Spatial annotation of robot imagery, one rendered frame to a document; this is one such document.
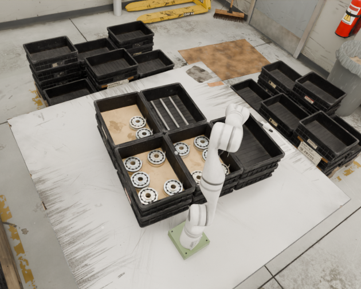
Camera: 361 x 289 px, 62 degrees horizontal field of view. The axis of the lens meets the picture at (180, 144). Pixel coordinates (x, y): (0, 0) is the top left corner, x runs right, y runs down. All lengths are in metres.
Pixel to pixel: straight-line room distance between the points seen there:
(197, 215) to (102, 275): 0.56
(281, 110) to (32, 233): 2.35
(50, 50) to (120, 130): 1.54
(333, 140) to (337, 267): 1.00
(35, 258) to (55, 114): 1.01
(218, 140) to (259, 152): 0.91
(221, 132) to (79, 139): 1.19
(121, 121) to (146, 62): 1.38
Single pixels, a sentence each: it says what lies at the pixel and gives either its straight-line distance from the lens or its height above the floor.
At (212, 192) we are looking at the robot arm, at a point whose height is 1.22.
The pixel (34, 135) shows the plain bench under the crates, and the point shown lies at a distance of 2.12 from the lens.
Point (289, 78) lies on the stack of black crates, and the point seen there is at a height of 0.38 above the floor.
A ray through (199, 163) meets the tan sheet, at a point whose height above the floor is 0.83.
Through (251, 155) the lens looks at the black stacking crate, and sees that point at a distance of 1.89.
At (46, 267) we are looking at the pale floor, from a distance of 2.41.
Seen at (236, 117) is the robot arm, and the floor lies 1.41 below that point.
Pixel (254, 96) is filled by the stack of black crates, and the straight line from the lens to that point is 3.25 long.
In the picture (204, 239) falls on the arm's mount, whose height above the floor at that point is 0.74.
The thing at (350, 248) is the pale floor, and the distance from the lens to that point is 2.91.
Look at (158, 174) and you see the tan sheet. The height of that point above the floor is 0.83.
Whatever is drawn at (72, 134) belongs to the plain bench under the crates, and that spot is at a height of 0.70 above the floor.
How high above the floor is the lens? 2.21
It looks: 49 degrees down
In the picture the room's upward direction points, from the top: 10 degrees clockwise
